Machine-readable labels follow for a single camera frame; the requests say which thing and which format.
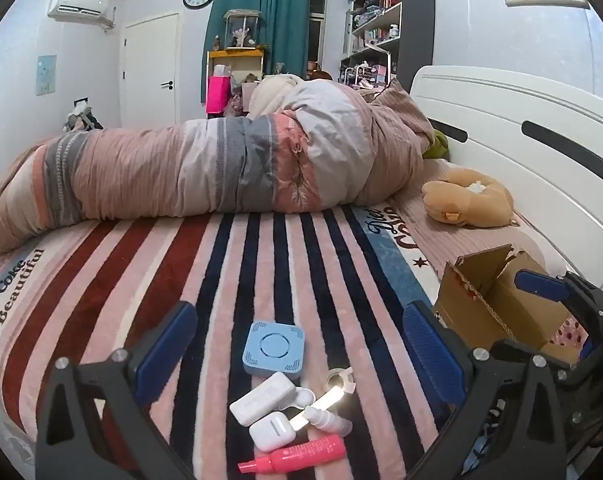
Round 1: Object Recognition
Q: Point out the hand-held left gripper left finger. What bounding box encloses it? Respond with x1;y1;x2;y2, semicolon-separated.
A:
34;301;200;480

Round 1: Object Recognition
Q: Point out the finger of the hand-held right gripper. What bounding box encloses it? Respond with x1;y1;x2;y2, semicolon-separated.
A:
551;337;603;396
514;269;603;321

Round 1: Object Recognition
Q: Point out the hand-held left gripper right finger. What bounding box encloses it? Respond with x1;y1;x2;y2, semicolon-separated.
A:
403;301;572;480

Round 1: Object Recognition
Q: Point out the brown cardboard box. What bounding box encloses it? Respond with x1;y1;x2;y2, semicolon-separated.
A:
433;243;589;366

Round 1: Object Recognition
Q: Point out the striped printed blanket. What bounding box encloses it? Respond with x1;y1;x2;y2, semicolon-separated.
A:
0;199;532;480

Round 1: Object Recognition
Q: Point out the white rectangular case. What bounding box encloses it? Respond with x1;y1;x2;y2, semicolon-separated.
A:
230;371;298;425

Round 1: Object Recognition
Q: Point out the brown plush toy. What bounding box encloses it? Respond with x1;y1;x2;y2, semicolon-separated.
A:
421;167;515;231

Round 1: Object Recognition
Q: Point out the blue square device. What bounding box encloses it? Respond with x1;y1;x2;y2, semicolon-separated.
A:
242;321;306;377

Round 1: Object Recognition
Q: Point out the small white spray bottle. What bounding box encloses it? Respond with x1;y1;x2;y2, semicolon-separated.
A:
301;406;353;436

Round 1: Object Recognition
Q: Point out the white earbuds case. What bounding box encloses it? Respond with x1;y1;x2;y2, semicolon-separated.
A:
249;411;295;452

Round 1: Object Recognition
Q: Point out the pink tube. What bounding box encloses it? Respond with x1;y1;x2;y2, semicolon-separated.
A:
238;434;346;476

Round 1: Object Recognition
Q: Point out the white bed headboard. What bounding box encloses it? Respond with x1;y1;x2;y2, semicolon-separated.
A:
409;65;603;301

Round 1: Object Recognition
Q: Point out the green plush toy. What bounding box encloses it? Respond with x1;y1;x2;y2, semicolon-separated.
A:
421;129;452;161

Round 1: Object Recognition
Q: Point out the pink grey patterned quilt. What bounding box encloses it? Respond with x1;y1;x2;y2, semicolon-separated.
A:
0;74;437;256

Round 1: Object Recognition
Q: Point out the dark suitcase with toy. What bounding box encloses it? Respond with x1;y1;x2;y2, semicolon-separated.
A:
64;96;105;133

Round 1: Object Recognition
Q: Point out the pink gift bag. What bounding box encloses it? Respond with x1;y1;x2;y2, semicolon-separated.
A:
206;75;232;116

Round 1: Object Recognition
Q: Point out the cream fluffy blanket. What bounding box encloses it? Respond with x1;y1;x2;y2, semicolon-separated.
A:
249;74;302;118

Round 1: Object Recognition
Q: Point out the white door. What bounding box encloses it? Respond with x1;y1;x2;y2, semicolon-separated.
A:
120;12;180;131

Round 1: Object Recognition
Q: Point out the dark tall bookshelf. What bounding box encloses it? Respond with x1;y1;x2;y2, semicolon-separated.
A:
339;0;435;93

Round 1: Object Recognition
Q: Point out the yellow shelf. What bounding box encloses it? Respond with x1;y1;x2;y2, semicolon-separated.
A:
206;47;270;111

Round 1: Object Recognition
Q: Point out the glass display case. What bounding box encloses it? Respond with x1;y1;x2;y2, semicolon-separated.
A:
224;9;260;50

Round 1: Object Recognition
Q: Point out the teal curtain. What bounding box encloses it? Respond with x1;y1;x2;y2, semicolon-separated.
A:
200;0;312;106

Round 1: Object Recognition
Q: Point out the white air conditioner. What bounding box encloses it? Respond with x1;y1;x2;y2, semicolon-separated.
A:
48;0;117;31

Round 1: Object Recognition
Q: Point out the clear plastic tape ring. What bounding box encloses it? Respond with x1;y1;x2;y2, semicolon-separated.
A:
326;367;356;395

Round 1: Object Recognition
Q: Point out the blue wall poster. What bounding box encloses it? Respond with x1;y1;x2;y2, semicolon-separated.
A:
36;55;57;97

